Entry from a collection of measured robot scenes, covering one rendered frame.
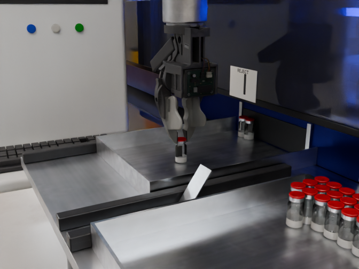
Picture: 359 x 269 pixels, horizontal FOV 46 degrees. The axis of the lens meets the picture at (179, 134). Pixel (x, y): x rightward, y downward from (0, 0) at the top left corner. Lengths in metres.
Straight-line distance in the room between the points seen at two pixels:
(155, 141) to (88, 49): 0.39
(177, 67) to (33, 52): 0.55
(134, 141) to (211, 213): 0.34
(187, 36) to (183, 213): 0.29
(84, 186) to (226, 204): 0.25
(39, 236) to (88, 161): 1.61
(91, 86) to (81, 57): 0.08
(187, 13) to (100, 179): 0.31
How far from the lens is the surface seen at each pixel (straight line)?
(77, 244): 0.54
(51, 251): 2.27
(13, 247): 2.36
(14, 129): 1.20
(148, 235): 0.56
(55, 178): 0.77
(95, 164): 0.81
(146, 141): 0.90
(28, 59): 1.17
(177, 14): 0.71
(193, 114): 0.78
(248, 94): 0.83
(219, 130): 0.99
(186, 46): 0.70
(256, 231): 0.58
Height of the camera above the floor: 1.17
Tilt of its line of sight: 17 degrees down
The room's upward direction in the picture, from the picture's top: straight up
